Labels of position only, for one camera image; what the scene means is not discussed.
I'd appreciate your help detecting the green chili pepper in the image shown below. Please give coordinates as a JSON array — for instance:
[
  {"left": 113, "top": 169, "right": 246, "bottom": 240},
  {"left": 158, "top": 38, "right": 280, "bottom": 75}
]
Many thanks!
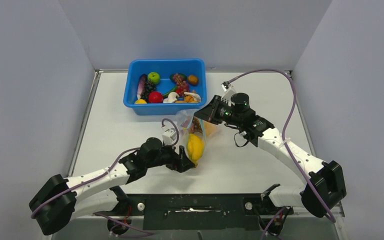
[{"left": 162, "top": 85, "right": 178, "bottom": 98}]

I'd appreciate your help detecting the white mushroom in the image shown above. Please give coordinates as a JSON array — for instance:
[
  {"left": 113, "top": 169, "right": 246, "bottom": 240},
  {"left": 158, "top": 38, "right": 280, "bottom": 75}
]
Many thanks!
[
  {"left": 183, "top": 92, "right": 202, "bottom": 103},
  {"left": 163, "top": 91, "right": 180, "bottom": 104}
]

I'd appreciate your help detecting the red apple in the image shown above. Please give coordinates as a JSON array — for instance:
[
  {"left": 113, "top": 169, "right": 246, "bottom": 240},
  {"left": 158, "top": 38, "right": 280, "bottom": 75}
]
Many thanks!
[{"left": 148, "top": 91, "right": 164, "bottom": 104}]

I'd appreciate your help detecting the yellow banana bunch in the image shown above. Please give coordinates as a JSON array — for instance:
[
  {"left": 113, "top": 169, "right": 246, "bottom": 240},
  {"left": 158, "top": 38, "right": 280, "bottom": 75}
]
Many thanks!
[{"left": 186, "top": 133, "right": 205, "bottom": 167}]

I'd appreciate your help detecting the dark green avocado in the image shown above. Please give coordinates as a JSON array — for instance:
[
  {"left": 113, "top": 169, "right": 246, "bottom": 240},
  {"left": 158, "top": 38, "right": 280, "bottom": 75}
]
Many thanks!
[{"left": 169, "top": 73, "right": 187, "bottom": 83}]

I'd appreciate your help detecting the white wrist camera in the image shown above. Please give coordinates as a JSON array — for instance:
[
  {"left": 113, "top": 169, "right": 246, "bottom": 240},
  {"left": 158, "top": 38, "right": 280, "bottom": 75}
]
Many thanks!
[
  {"left": 162, "top": 128, "right": 179, "bottom": 146},
  {"left": 221, "top": 81, "right": 237, "bottom": 104}
]

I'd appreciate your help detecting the white mushroom lower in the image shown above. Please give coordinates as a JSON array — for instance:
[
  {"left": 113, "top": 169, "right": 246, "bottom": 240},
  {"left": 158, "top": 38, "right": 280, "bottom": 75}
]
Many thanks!
[{"left": 183, "top": 92, "right": 202, "bottom": 103}]

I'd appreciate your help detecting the blue plastic bin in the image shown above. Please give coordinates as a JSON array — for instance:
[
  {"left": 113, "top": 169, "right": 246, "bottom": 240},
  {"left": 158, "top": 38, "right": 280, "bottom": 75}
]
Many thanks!
[{"left": 123, "top": 58, "right": 207, "bottom": 116}]

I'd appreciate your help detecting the yellow lemon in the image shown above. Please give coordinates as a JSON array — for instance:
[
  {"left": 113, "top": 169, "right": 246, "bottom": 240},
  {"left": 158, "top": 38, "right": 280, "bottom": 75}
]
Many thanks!
[{"left": 134, "top": 99, "right": 147, "bottom": 105}]

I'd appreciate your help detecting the clear zip top bag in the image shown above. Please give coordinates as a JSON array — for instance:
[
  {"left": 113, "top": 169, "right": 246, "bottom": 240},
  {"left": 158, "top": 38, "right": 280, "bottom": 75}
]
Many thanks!
[{"left": 175, "top": 109, "right": 219, "bottom": 167}]

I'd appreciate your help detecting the dark black grape bunch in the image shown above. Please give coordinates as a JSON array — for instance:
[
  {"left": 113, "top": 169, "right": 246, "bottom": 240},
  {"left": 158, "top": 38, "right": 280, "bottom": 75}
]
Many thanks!
[{"left": 140, "top": 81, "right": 157, "bottom": 102}]

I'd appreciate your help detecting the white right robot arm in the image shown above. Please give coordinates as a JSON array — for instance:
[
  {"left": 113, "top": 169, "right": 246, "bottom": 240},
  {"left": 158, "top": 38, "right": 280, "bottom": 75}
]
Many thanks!
[{"left": 194, "top": 93, "right": 347, "bottom": 218}]

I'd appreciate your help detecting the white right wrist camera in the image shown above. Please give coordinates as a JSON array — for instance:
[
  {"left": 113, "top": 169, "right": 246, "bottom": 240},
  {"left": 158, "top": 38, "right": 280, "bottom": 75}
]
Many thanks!
[{"left": 221, "top": 81, "right": 237, "bottom": 104}]

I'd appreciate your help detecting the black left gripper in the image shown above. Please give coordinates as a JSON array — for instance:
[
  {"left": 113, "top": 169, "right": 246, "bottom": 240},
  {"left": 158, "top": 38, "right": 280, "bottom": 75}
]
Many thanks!
[{"left": 146, "top": 140, "right": 195, "bottom": 173}]

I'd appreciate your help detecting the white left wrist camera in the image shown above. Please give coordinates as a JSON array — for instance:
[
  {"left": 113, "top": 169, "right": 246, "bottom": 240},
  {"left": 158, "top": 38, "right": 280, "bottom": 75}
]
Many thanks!
[{"left": 162, "top": 128, "right": 179, "bottom": 146}]

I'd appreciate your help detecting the yellow bell pepper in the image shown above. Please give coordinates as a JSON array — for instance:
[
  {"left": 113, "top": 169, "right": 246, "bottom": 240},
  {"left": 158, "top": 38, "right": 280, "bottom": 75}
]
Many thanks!
[{"left": 202, "top": 121, "right": 219, "bottom": 138}]

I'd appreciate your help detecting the brown kiwi fruit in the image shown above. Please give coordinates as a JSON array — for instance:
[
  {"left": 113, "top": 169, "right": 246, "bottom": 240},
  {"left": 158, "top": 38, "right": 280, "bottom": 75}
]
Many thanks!
[{"left": 187, "top": 74, "right": 200, "bottom": 86}]

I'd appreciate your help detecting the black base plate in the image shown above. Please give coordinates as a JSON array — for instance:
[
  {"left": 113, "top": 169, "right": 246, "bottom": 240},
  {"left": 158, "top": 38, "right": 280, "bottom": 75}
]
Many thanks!
[{"left": 109, "top": 193, "right": 280, "bottom": 231}]

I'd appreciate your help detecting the dried brown grape bunch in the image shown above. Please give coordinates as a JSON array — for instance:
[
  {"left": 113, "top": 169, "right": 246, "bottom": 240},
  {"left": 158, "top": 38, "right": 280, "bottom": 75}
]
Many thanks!
[{"left": 189, "top": 117, "right": 203, "bottom": 134}]

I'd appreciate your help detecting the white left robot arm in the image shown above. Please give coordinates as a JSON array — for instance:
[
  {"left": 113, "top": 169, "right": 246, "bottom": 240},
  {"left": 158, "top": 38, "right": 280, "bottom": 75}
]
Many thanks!
[{"left": 28, "top": 137, "right": 196, "bottom": 236}]

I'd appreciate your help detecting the purple eggplant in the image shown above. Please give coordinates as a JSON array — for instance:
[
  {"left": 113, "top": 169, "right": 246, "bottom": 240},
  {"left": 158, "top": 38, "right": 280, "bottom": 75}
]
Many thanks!
[{"left": 136, "top": 74, "right": 148, "bottom": 100}]

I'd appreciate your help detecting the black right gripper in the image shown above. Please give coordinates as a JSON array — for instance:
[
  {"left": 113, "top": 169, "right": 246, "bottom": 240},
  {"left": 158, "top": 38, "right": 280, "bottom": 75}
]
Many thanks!
[{"left": 194, "top": 95, "right": 243, "bottom": 127}]

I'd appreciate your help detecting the aluminium frame rail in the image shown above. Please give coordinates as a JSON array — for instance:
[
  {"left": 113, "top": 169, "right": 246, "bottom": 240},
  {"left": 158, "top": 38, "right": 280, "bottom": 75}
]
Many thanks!
[{"left": 62, "top": 69, "right": 103, "bottom": 177}]

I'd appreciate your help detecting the white mushroom upper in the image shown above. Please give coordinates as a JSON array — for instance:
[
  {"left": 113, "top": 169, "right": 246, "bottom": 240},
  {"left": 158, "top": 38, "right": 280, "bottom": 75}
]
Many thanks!
[{"left": 163, "top": 91, "right": 180, "bottom": 104}]

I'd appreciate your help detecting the red grape bunch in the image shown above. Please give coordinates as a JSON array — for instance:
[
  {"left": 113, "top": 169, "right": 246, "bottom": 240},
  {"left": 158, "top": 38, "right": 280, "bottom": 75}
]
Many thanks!
[{"left": 175, "top": 81, "right": 190, "bottom": 98}]

